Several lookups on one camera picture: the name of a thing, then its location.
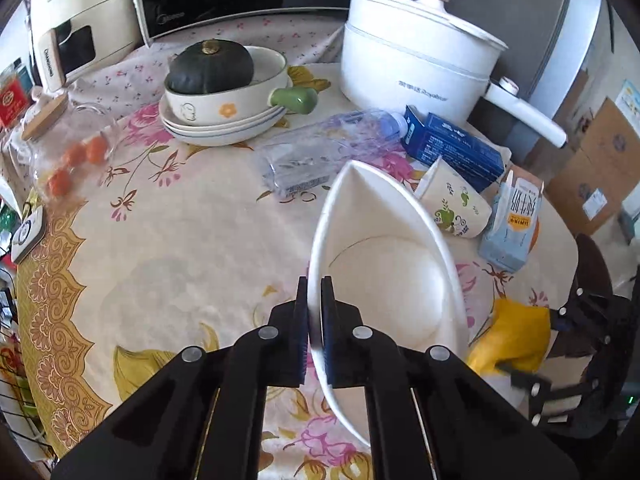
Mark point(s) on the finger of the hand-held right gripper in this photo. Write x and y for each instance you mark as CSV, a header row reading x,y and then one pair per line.
x,y
550,395
595,312

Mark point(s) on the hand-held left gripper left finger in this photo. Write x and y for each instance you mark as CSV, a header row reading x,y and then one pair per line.
x,y
301,332

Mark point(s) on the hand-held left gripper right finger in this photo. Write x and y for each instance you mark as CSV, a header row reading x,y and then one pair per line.
x,y
327,332

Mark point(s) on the yellow cloth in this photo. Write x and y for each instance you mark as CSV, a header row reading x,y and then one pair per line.
x,y
510,335

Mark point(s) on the white paper bowl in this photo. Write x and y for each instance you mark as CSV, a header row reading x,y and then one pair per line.
x,y
390,270

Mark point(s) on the light blue milk carton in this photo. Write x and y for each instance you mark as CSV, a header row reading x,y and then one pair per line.
x,y
512,230

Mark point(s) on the paper cup with green print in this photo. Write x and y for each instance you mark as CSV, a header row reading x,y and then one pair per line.
x,y
450,205

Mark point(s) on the clear plastic bottle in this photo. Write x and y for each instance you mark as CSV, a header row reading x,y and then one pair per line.
x,y
320,150

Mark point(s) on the dark blue carton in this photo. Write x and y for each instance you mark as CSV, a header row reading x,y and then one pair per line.
x,y
450,145

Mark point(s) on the cardboard box with blue logos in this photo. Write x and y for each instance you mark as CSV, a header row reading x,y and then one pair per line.
x,y
600,170

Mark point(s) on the floral tablecloth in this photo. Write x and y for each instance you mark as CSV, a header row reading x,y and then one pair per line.
x,y
175,260

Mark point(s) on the white electric pot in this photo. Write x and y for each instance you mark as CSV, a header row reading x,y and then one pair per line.
x,y
400,80

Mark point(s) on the small orange fruit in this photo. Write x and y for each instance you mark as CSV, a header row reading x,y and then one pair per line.
x,y
58,182
75,156
95,150

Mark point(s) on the dark green squash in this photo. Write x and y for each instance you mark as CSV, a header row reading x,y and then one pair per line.
x,y
210,67

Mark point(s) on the grey refrigerator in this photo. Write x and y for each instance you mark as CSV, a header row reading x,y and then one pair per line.
x,y
550,35

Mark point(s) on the small white timer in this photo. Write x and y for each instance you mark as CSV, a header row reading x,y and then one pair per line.
x,y
27,235

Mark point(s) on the clear glass jar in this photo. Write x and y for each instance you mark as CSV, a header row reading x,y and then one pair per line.
x,y
50,160

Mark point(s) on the white cloth with small flowers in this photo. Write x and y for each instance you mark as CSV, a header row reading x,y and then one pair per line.
x,y
140,67

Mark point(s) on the white pot lid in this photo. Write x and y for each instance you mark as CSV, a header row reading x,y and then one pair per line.
x,y
410,15

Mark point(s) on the wooden jar lid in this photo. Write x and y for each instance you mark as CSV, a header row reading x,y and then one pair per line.
x,y
45,117

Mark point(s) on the red tin box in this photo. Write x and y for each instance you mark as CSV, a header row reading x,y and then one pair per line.
x,y
11,105

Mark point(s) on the cream air fryer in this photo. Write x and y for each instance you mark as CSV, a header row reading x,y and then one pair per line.
x,y
100,0

